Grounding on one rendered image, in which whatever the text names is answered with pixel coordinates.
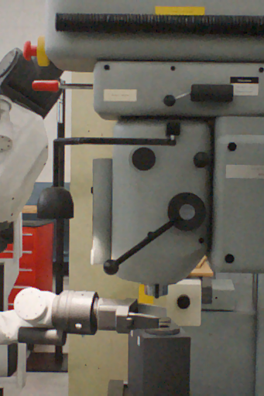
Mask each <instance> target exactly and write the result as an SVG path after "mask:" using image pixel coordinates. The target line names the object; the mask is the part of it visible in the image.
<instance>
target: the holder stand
mask: <svg viewBox="0 0 264 396"><path fill-rule="evenodd" d="M190 343H191V337H190V335H189V334H187V333H185V332H184V331H183V330H182V329H181V327H180V326H179V325H178V324H177V323H175V322H174V321H173V320H172V319H171V318H170V317H166V318H159V329H139V330H132V331H131V333H129V334H128V376H127V385H128V388H129V389H130V390H131V392H132V394H133V395H134V396H190Z"/></svg>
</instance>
